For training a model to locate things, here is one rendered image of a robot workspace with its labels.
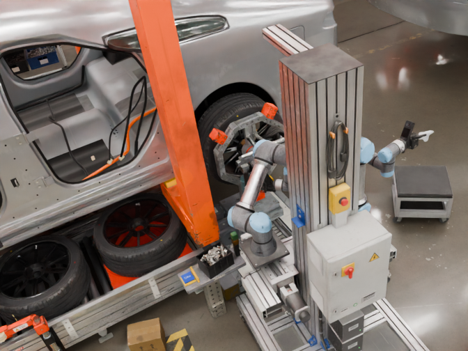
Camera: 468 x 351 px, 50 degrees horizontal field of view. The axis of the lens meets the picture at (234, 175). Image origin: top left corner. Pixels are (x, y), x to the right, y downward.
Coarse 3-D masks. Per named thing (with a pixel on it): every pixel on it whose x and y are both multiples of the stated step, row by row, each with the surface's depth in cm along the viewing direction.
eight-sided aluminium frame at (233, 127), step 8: (256, 112) 346; (240, 120) 341; (248, 120) 340; (256, 120) 343; (264, 120) 345; (272, 120) 349; (232, 128) 337; (240, 128) 339; (280, 128) 356; (232, 136) 340; (280, 136) 361; (224, 144) 340; (216, 152) 343; (216, 160) 350; (224, 168) 351; (272, 168) 374; (224, 176) 355; (232, 176) 365; (240, 184) 368
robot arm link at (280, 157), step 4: (276, 148) 283; (280, 148) 282; (284, 148) 282; (276, 152) 282; (280, 152) 281; (284, 152) 281; (276, 156) 282; (280, 156) 281; (284, 156) 281; (276, 160) 283; (280, 160) 282; (284, 160) 282; (280, 164) 285; (284, 164) 284
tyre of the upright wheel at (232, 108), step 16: (224, 96) 357; (240, 96) 356; (256, 96) 366; (208, 112) 353; (224, 112) 344; (240, 112) 343; (208, 128) 346; (224, 128) 344; (208, 144) 345; (208, 160) 352
